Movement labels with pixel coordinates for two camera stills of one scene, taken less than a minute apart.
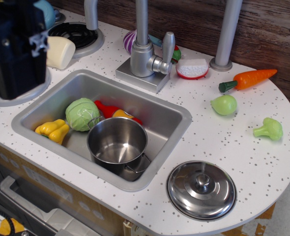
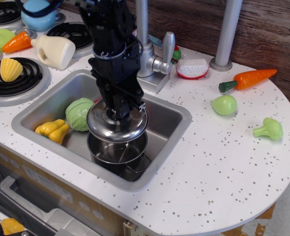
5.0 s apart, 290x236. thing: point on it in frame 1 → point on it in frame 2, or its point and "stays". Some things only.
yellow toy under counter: x=4 y=228 stays
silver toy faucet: x=143 y=68 stays
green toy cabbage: x=81 y=113 stays
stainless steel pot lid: x=202 y=190 → x=102 y=123
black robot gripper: x=18 y=43 → x=116 y=66
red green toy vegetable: x=176 y=55 stays
